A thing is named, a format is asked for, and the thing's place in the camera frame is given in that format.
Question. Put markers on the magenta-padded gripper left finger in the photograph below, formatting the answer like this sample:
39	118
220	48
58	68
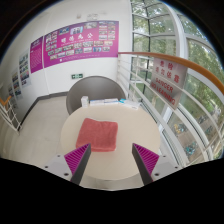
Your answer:
78	158

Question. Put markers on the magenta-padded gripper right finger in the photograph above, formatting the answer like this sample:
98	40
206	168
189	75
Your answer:
146	159

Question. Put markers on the small magenta text poster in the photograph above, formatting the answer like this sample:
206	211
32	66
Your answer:
36	55

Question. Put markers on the white photo wall panel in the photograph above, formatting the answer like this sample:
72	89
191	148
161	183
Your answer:
16	83
24	68

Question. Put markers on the small upright white box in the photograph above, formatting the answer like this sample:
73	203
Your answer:
85	101

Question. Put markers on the white stair railing orange handrail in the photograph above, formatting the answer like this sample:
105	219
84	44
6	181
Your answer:
9	115

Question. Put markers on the pink towel with white edge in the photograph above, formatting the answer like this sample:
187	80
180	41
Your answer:
96	135

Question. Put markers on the grey round-backed chair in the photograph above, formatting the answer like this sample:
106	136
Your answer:
95	88

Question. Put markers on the green exit sign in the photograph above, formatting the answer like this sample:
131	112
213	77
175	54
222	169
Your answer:
77	76

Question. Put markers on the white warning sign red letters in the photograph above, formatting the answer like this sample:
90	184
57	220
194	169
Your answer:
168	81

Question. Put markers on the curved white railing orange handrail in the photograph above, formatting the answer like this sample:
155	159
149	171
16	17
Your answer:
156	56

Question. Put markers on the large magenta photo poster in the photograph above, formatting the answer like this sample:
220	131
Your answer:
81	43

